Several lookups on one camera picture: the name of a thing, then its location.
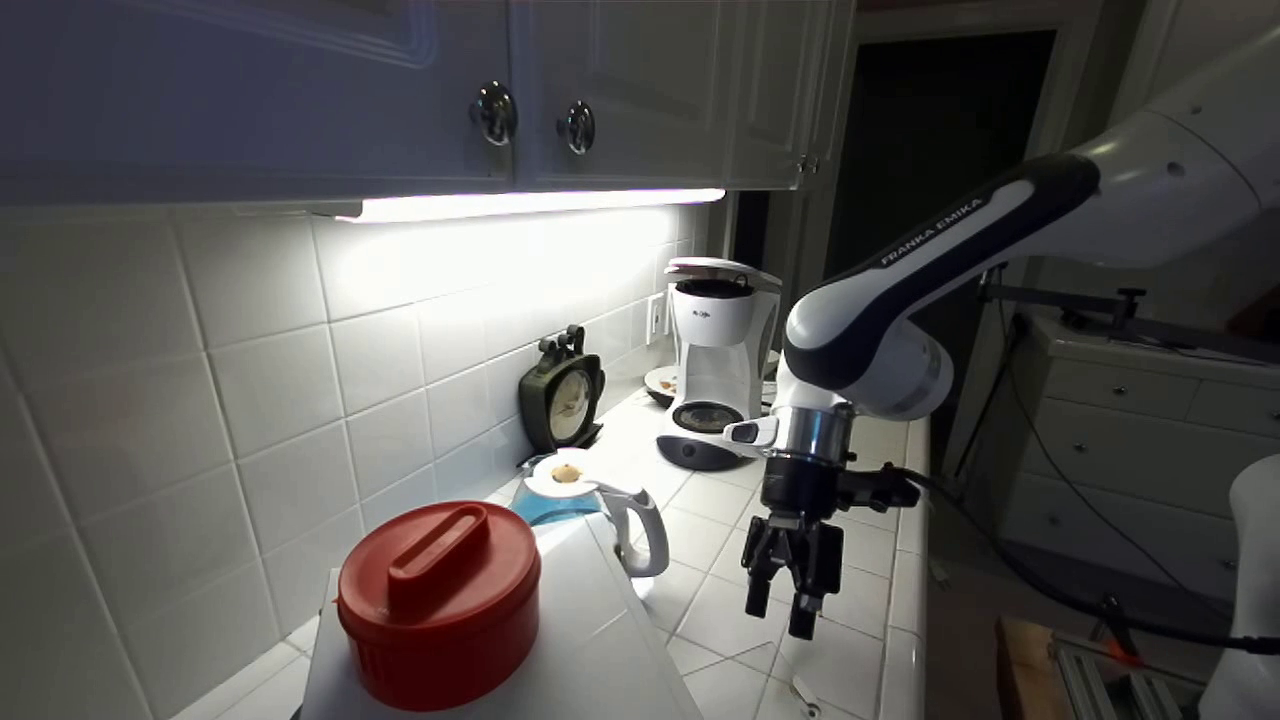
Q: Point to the red lidded container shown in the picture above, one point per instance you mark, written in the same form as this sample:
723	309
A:
440	606

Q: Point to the under cabinet light strip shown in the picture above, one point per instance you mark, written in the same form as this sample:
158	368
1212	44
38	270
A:
532	206

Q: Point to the blue cloth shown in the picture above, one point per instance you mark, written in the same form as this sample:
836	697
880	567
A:
542	506

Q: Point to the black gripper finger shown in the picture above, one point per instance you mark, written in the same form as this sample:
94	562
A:
817	585
760	575

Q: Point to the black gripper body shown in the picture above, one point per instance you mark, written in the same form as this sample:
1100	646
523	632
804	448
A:
800	500

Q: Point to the round metal cabinet knob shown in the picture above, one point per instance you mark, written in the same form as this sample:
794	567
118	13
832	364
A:
492	111
579	125

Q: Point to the wooden board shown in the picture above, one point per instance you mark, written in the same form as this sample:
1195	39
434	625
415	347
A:
1029	667

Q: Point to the white plate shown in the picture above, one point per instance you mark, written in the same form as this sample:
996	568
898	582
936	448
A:
662	385

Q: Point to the white drip coffee maker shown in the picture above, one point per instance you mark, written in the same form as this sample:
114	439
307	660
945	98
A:
723	347

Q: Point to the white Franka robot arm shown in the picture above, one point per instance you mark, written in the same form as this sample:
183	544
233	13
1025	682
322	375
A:
1147	184

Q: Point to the wall kitchen cabinet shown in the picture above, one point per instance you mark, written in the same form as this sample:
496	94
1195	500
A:
266	94

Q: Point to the white wall power outlet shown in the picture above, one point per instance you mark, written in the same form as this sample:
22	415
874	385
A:
658	321

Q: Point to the white drawer dresser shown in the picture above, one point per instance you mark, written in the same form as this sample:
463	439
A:
1135	453

